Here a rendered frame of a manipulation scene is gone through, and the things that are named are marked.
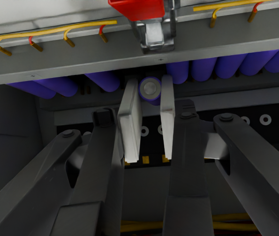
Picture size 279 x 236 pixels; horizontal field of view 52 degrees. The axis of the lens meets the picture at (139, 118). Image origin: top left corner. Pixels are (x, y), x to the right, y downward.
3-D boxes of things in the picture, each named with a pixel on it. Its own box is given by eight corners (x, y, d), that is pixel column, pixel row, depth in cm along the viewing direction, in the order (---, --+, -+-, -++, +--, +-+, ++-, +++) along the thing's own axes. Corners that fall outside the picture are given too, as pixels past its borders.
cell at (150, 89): (165, 85, 27) (161, 74, 20) (167, 104, 27) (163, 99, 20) (146, 87, 27) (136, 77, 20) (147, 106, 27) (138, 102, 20)
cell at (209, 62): (189, 62, 25) (192, 33, 19) (210, 60, 25) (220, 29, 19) (191, 82, 25) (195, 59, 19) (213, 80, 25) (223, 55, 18)
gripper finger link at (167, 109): (159, 110, 14) (174, 109, 14) (161, 74, 21) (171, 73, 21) (165, 160, 16) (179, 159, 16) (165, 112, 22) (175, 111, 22)
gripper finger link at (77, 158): (120, 170, 14) (62, 175, 14) (129, 126, 19) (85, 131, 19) (115, 143, 13) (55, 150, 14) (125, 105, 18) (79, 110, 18)
